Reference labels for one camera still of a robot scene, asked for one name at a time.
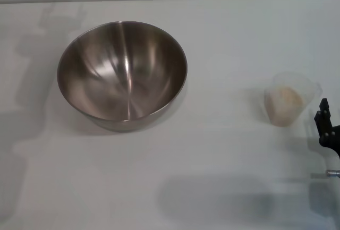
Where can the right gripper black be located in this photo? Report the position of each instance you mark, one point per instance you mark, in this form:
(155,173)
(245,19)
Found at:
(333,141)

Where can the white uncooked rice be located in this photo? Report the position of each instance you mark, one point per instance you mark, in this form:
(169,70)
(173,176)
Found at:
(284,105)

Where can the clear plastic measuring cup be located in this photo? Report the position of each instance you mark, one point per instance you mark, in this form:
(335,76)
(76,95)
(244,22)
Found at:
(289,81)

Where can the stainless steel mixing bowl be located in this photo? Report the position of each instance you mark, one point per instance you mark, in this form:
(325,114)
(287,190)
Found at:
(122,81)

